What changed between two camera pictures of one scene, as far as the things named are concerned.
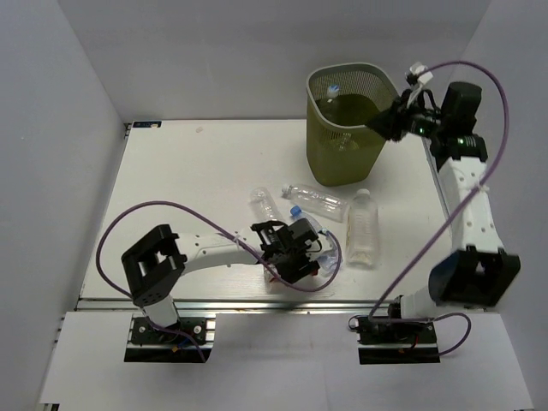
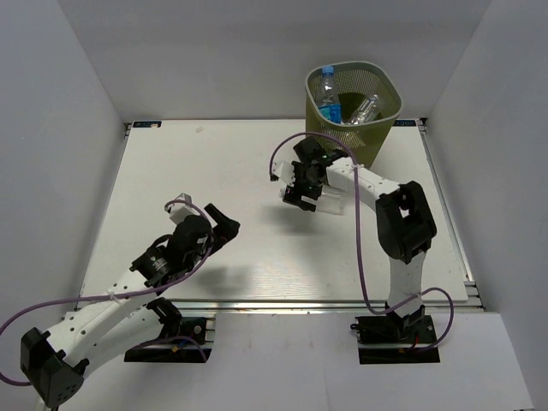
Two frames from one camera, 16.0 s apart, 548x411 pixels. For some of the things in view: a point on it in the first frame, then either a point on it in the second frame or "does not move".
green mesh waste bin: x=342 y=149 does not move
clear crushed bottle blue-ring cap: x=262 y=207 → x=366 y=111
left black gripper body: x=289 y=266 → x=190 y=262
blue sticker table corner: x=147 y=124 does not move
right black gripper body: x=424 y=122 → x=304 y=185
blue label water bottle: x=329 y=264 → x=327 y=96
